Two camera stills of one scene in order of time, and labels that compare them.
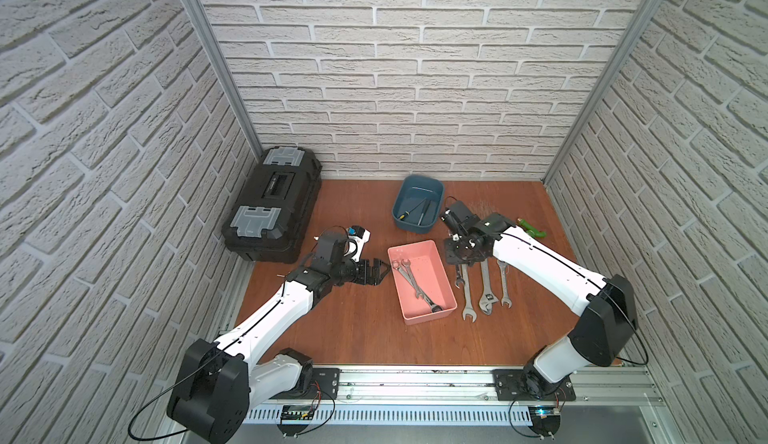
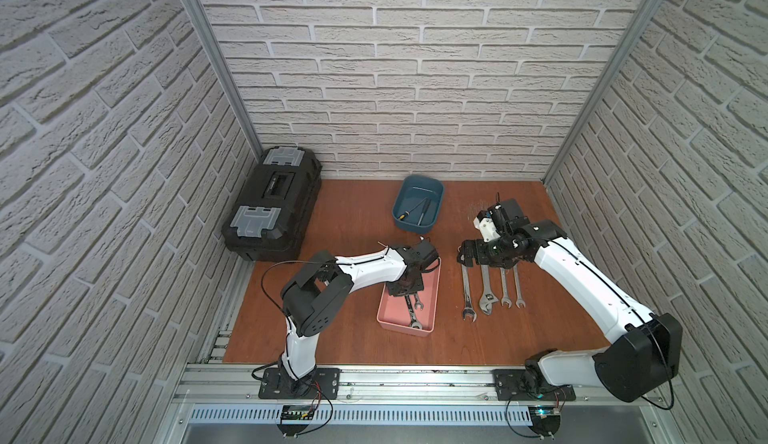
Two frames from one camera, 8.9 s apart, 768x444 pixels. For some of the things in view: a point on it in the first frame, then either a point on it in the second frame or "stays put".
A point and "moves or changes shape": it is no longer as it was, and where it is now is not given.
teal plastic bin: x=418 y=201 stays put
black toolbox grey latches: x=273 y=204 stays put
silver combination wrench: x=436 y=308 to x=413 y=320
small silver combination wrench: x=504 y=268 stays put
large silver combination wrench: x=468 y=310 stays put
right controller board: x=545 y=420 stays put
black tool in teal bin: x=423 y=215 stays put
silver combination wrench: x=406 y=263 moves or changes shape
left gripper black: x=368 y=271 to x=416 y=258
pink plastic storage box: x=428 y=269 moves or changes shape
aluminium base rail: x=463 y=395 stays put
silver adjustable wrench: x=487 y=299 stays put
